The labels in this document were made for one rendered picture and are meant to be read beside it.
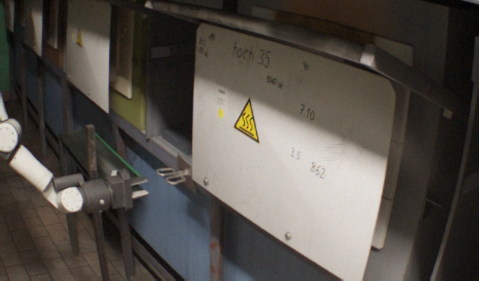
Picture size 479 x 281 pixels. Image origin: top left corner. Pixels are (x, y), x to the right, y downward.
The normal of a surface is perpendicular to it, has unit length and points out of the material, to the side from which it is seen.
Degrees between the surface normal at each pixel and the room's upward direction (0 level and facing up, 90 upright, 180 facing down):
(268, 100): 90
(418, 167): 90
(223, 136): 90
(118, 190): 90
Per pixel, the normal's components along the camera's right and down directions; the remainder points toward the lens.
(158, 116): 0.58, 0.29
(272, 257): -0.81, 0.14
